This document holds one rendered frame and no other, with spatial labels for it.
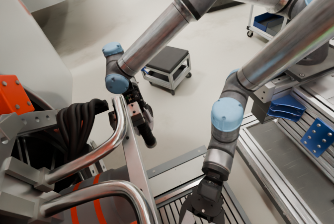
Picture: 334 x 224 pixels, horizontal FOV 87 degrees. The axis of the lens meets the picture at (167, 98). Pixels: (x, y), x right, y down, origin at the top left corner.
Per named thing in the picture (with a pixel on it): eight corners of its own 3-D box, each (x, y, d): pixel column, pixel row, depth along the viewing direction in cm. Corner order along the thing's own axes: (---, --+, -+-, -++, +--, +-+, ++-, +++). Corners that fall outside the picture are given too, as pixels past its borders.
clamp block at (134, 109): (114, 122, 55) (106, 111, 51) (141, 111, 56) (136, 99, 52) (116, 134, 51) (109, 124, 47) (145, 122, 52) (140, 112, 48)
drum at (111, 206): (73, 201, 53) (40, 186, 42) (140, 171, 55) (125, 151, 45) (72, 262, 43) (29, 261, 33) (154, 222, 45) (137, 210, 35)
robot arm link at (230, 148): (215, 113, 55) (215, 128, 61) (205, 143, 49) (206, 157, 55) (242, 119, 52) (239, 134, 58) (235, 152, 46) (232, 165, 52)
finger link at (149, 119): (146, 122, 54) (135, 104, 60) (151, 132, 58) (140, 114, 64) (155, 117, 55) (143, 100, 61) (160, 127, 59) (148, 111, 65)
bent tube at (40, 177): (54, 127, 47) (24, 100, 39) (124, 100, 49) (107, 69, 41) (46, 194, 35) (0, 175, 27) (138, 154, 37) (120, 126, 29)
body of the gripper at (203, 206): (217, 229, 44) (228, 181, 50) (218, 224, 38) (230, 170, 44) (188, 215, 47) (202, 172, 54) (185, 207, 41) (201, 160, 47)
